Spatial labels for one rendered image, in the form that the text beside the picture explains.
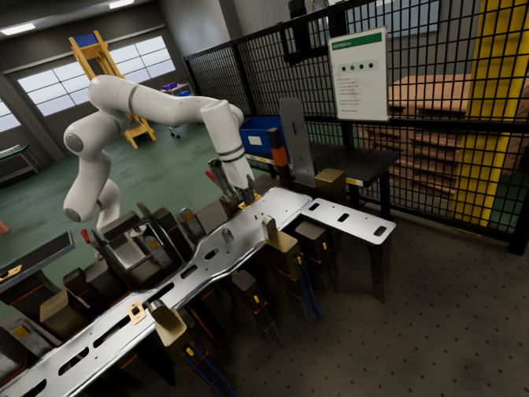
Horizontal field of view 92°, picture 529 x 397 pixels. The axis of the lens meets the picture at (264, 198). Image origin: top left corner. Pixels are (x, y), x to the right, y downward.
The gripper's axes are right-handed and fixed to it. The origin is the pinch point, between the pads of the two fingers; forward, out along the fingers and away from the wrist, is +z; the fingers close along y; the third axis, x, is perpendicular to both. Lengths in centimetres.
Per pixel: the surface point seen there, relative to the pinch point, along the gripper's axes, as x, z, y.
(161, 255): -32.4, 7.7, -12.2
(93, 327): -58, 11, -7
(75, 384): -64, 11, 7
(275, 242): -7.0, 5.9, 19.6
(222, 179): -0.1, -2.7, -15.0
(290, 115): 26.4, -17.7, 1.0
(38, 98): -28, -65, -984
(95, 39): 127, -126, -655
